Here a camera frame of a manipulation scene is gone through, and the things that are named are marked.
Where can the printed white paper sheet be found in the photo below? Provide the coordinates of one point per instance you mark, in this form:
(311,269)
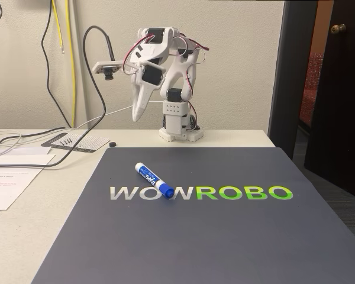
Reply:
(6,189)

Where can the dark grey door frame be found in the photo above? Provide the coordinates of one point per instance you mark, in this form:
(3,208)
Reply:
(287,74)

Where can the dark wooden door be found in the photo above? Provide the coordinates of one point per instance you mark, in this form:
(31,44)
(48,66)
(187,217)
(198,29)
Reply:
(340,103)

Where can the black camera on white mount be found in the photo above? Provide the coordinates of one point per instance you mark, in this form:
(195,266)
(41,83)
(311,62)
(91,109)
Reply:
(108,71)

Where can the striped screw sorting card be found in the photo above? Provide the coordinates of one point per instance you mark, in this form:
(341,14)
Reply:
(91,143)

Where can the brass door knob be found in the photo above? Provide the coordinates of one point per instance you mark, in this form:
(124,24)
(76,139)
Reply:
(338,28)

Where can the blue capped white marker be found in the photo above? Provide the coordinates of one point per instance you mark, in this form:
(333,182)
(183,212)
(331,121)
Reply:
(152,178)

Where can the small black round cap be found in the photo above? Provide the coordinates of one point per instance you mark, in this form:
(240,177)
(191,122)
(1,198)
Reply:
(113,144)

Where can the blank white paper sheet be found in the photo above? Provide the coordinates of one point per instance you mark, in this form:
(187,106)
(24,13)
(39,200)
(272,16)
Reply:
(26,159)

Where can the grey WOWROBO mat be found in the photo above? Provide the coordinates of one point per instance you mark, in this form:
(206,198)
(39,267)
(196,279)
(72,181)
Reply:
(195,236)

